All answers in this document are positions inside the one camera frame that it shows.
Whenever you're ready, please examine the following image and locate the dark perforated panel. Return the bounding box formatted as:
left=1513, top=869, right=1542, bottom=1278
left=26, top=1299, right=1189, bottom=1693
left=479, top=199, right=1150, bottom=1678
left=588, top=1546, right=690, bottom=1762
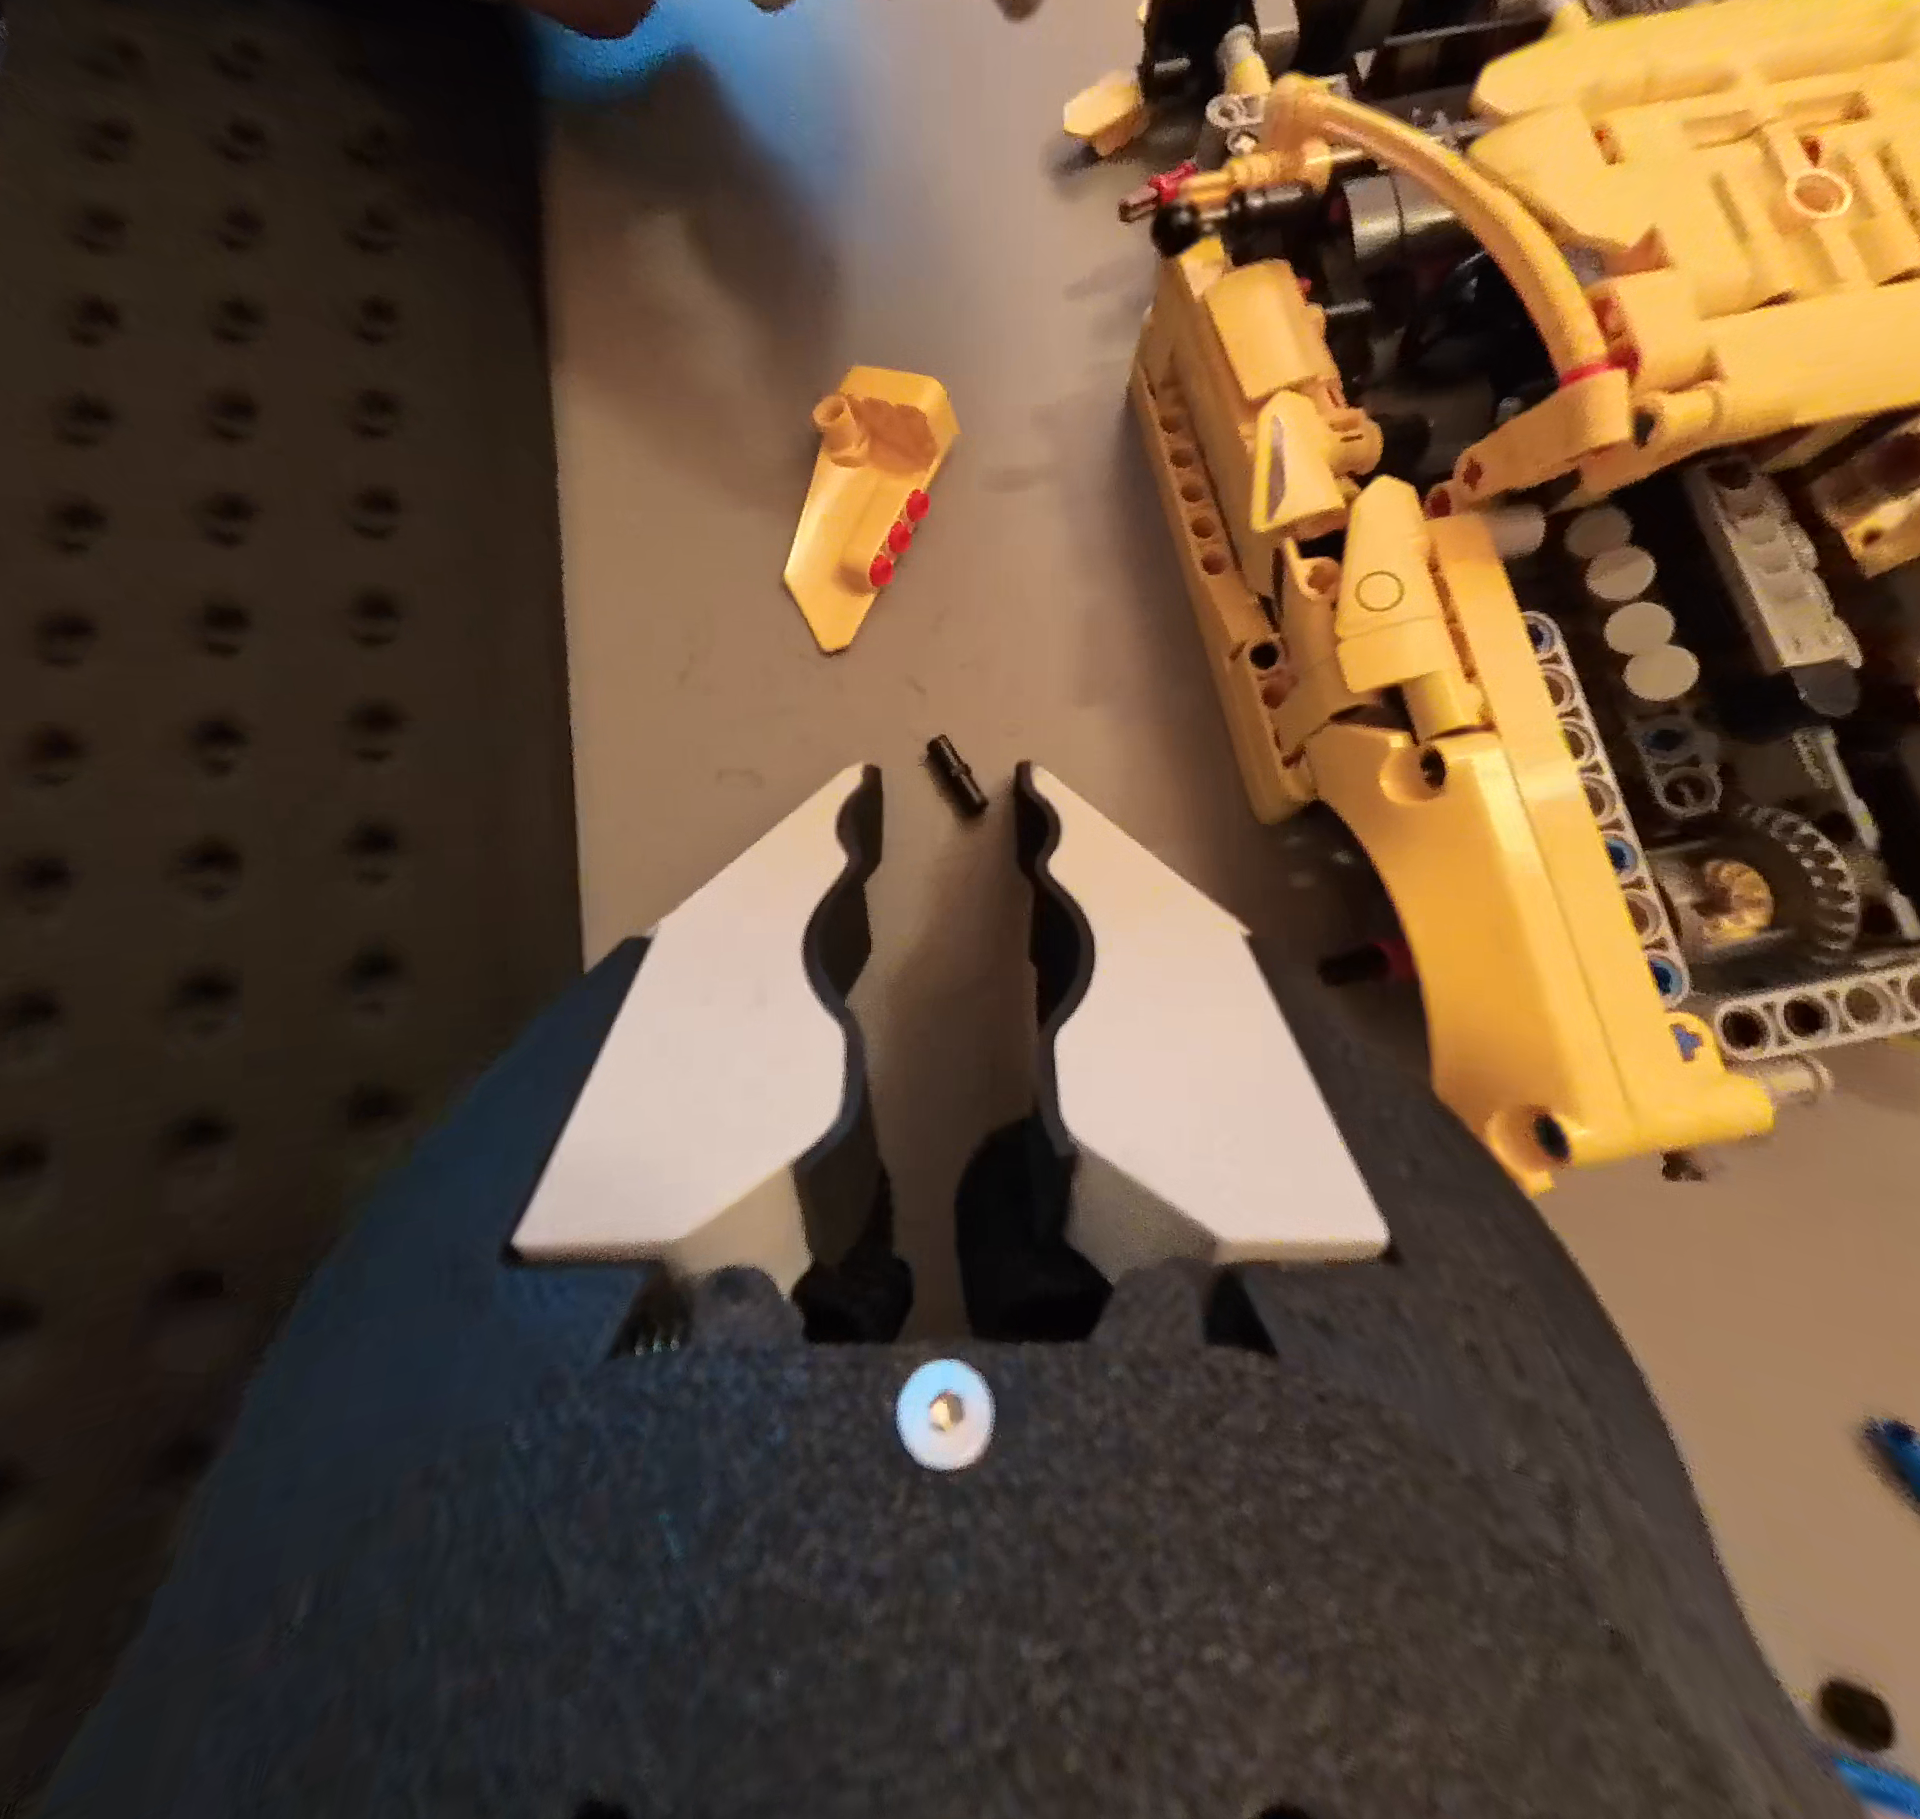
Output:
left=0, top=0, right=655, bottom=1806

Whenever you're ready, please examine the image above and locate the yellow brick car model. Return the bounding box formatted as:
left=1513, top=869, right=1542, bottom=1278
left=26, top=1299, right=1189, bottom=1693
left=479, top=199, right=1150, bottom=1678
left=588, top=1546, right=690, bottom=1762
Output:
left=1063, top=0, right=1920, bottom=1199

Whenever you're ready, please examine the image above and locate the grey desk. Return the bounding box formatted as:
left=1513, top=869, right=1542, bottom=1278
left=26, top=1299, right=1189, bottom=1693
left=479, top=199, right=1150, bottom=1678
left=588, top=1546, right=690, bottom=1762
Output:
left=542, top=0, right=1920, bottom=1819

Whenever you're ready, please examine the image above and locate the yellow panel with red pins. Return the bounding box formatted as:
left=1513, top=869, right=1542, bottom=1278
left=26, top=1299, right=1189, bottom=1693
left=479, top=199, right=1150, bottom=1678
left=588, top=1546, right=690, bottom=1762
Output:
left=785, top=366, right=961, bottom=654

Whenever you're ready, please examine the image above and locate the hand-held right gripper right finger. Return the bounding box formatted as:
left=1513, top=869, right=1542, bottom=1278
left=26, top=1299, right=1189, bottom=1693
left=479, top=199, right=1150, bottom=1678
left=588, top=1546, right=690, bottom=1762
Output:
left=959, top=766, right=1390, bottom=1343

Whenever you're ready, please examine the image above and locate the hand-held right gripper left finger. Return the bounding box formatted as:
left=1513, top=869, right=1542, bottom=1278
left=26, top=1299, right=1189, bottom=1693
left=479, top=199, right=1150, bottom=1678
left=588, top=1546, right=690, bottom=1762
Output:
left=509, top=766, right=917, bottom=1343

